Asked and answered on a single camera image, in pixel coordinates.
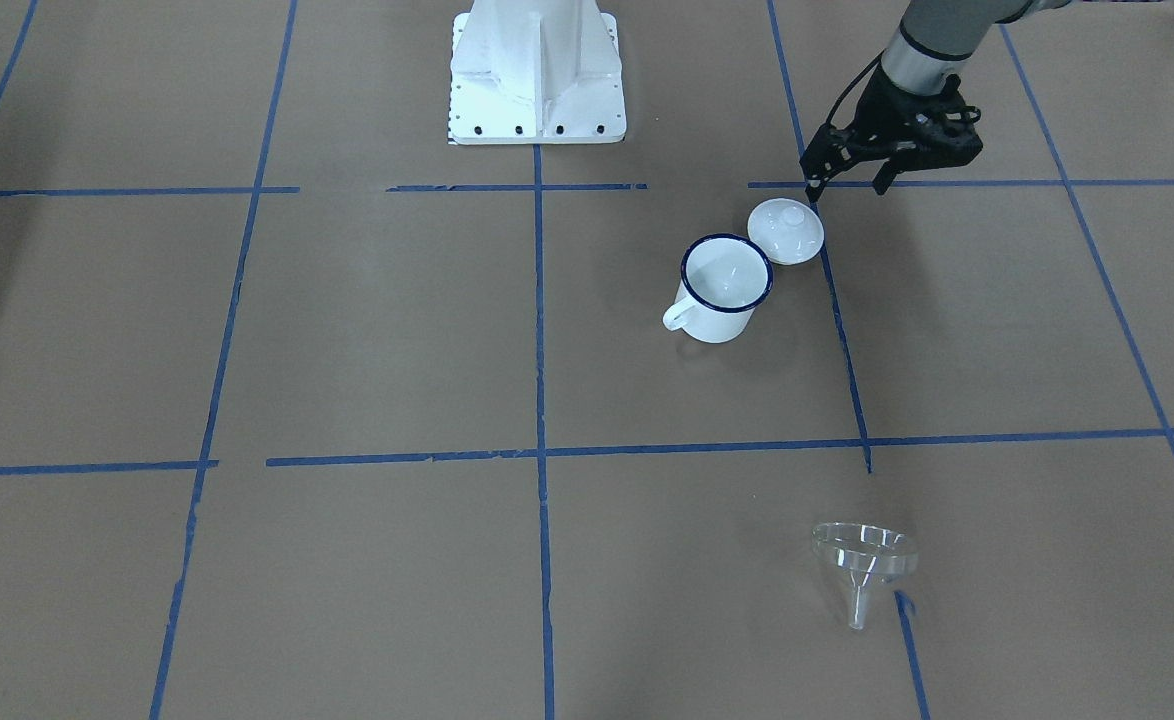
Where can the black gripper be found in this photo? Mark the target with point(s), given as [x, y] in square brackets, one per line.
[884, 117]

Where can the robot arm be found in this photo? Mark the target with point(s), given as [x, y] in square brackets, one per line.
[933, 39]

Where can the white enamel mug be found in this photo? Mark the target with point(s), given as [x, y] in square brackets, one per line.
[723, 278]

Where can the brown table paper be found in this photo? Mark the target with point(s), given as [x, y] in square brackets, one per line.
[306, 413]

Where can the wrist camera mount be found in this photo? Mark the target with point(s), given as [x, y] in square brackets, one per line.
[944, 129]

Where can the white pedestal column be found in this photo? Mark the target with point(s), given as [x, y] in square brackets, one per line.
[527, 72]

